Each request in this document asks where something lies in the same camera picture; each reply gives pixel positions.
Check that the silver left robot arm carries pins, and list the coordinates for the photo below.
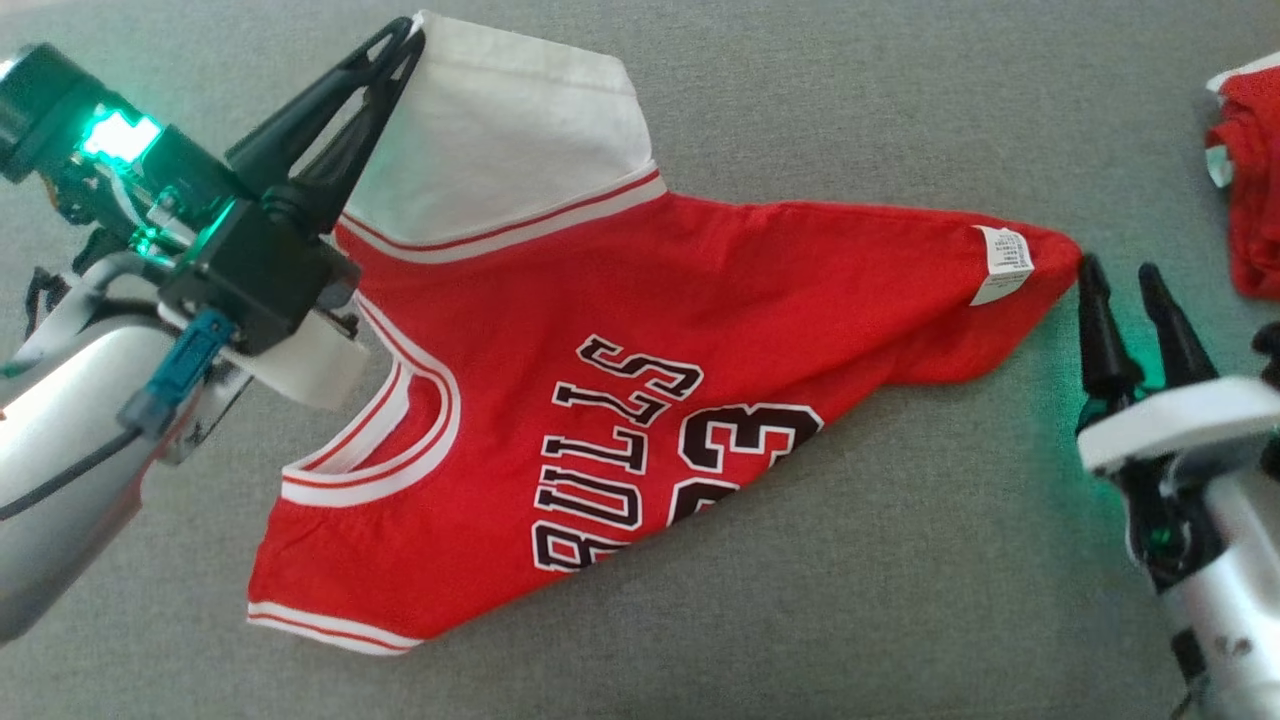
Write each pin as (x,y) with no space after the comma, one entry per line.
(60,420)

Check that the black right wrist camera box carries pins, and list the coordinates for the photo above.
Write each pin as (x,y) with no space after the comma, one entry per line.
(1268,350)

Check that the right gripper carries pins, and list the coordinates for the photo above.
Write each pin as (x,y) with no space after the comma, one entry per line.
(1180,420)

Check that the red white striped shorts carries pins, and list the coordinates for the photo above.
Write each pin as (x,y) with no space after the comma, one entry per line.
(1255,180)

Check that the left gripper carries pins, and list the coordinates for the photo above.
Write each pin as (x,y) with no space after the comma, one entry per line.
(40,110)

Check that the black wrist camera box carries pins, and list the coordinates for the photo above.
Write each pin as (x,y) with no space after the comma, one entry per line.
(1268,350)
(260,280)

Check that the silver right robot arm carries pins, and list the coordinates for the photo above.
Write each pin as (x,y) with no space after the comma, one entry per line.
(1240,600)

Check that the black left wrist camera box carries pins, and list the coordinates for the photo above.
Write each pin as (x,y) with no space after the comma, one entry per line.
(260,280)

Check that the red Bulls 23 jersey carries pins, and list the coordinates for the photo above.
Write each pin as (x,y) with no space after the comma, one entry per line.
(600,290)

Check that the large grey sofa chaise cushion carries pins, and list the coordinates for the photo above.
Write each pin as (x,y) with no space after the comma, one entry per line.
(850,550)

